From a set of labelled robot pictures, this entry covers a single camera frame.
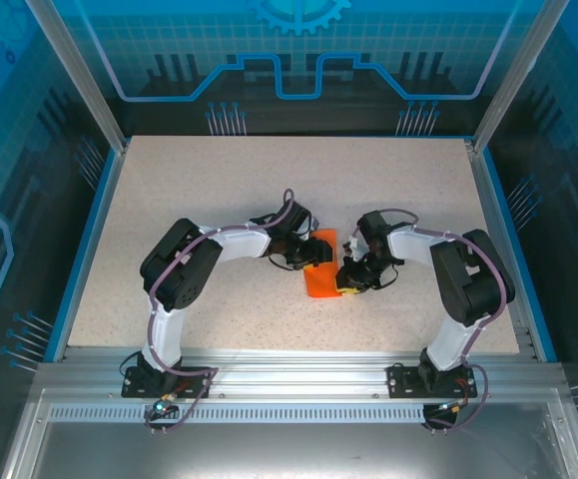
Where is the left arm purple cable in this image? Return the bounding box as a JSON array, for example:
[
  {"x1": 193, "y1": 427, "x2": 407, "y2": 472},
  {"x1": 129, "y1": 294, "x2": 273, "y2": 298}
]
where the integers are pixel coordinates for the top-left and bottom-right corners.
[{"x1": 143, "y1": 188, "x2": 297, "y2": 435}]

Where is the sheet metal tray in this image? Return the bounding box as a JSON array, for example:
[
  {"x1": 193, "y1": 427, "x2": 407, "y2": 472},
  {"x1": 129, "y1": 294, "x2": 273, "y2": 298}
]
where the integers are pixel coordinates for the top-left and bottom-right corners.
[{"x1": 0, "y1": 388, "x2": 578, "y2": 479}]

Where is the aluminium frame post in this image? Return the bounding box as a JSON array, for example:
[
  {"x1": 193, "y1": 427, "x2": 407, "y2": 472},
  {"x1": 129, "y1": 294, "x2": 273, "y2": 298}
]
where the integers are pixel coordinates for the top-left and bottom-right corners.
[
  {"x1": 24, "y1": 0, "x2": 131, "y2": 155},
  {"x1": 469, "y1": 0, "x2": 573, "y2": 155}
]

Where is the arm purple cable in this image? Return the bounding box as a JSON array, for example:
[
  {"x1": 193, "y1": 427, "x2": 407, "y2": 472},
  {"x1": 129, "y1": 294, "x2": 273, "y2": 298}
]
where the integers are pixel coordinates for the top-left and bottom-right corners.
[
  {"x1": 350, "y1": 207, "x2": 517, "y2": 434},
  {"x1": 143, "y1": 188, "x2": 297, "y2": 435}
]

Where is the right cable connector with light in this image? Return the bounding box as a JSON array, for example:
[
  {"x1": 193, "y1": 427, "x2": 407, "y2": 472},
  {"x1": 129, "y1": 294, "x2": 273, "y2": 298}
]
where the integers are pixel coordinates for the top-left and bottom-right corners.
[{"x1": 435, "y1": 396, "x2": 470, "y2": 416}]

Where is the orange paper sheet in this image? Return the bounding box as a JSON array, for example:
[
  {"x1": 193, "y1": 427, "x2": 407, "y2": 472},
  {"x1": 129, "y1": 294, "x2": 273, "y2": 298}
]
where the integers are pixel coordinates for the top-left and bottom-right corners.
[{"x1": 301, "y1": 227, "x2": 343, "y2": 300}]

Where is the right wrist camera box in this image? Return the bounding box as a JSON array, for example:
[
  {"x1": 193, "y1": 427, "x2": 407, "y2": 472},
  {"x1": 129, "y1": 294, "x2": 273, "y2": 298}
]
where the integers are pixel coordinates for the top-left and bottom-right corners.
[{"x1": 341, "y1": 235, "x2": 365, "y2": 261}]

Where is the aluminium mounting rail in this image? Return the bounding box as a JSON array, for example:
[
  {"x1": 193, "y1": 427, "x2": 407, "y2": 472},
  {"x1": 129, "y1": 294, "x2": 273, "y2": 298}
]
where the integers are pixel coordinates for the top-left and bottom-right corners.
[{"x1": 36, "y1": 347, "x2": 567, "y2": 400}]

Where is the blue table side trim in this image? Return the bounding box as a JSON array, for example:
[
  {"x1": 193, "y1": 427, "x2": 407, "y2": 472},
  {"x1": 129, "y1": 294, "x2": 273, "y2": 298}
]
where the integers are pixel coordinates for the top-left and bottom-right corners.
[
  {"x1": 480, "y1": 149, "x2": 560, "y2": 363},
  {"x1": 43, "y1": 147, "x2": 125, "y2": 363}
]

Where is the left cable connector with light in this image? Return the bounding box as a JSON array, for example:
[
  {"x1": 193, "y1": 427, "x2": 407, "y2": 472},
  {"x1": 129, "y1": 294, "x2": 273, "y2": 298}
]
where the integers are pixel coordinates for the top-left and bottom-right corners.
[{"x1": 151, "y1": 392, "x2": 179, "y2": 419}]

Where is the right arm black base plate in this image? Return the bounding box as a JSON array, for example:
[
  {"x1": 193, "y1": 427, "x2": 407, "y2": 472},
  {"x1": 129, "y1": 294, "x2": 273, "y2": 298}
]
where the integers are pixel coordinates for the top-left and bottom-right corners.
[{"x1": 386, "y1": 363, "x2": 480, "y2": 400}]

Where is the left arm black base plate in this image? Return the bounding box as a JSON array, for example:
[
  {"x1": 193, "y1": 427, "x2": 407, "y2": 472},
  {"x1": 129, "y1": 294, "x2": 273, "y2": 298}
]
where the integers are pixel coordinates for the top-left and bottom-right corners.
[{"x1": 121, "y1": 365, "x2": 214, "y2": 400}]

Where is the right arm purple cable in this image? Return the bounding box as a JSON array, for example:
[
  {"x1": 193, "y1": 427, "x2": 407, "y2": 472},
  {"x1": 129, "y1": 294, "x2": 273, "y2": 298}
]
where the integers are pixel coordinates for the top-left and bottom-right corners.
[{"x1": 350, "y1": 207, "x2": 517, "y2": 434}]

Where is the slotted grey cable duct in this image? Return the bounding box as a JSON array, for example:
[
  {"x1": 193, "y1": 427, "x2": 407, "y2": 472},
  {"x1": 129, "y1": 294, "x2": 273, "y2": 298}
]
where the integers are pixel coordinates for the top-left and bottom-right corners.
[{"x1": 47, "y1": 404, "x2": 469, "y2": 424}]

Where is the cable connector with light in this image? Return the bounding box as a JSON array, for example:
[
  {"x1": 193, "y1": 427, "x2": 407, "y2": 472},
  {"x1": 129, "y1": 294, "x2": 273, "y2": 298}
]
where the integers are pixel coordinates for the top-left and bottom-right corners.
[
  {"x1": 435, "y1": 396, "x2": 470, "y2": 416},
  {"x1": 151, "y1": 392, "x2": 179, "y2": 419}
]

